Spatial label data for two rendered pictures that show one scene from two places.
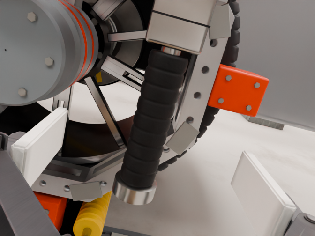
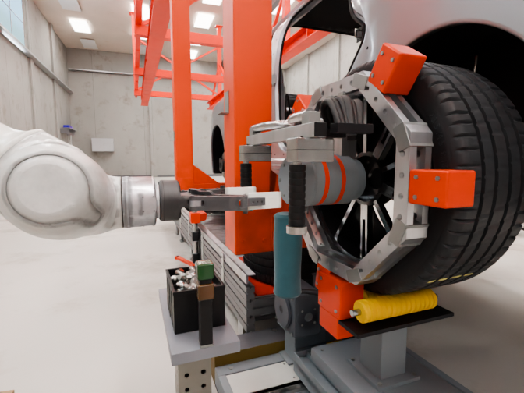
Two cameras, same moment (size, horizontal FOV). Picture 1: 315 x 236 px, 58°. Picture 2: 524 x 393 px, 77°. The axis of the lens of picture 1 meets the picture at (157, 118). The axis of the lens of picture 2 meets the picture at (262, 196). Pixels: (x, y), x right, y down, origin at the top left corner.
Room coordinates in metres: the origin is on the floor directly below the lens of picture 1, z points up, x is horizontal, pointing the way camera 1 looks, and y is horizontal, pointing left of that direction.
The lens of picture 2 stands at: (0.00, -0.64, 0.90)
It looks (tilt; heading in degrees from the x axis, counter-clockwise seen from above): 6 degrees down; 74
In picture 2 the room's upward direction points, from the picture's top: straight up
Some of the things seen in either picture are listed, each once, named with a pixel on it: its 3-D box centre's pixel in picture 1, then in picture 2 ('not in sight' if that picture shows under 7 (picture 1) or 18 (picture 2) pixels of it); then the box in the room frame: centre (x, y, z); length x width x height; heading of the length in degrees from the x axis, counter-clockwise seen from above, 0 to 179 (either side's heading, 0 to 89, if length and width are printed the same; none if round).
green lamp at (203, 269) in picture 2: not in sight; (204, 270); (0.08, 0.14, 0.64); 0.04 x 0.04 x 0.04; 6
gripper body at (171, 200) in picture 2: not in sight; (183, 200); (0.03, -0.02, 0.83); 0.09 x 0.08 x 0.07; 6
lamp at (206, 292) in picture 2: not in sight; (204, 289); (0.08, 0.14, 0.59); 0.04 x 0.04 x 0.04; 6
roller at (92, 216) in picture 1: (98, 196); (396, 304); (0.59, 0.09, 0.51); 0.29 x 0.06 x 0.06; 6
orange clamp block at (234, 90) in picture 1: (232, 88); (440, 187); (0.52, -0.12, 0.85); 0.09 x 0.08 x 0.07; 96
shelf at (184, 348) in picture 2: not in sight; (192, 314); (0.06, 0.33, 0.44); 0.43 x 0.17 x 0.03; 96
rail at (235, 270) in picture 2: not in sight; (202, 238); (0.24, 1.97, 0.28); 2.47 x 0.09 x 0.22; 96
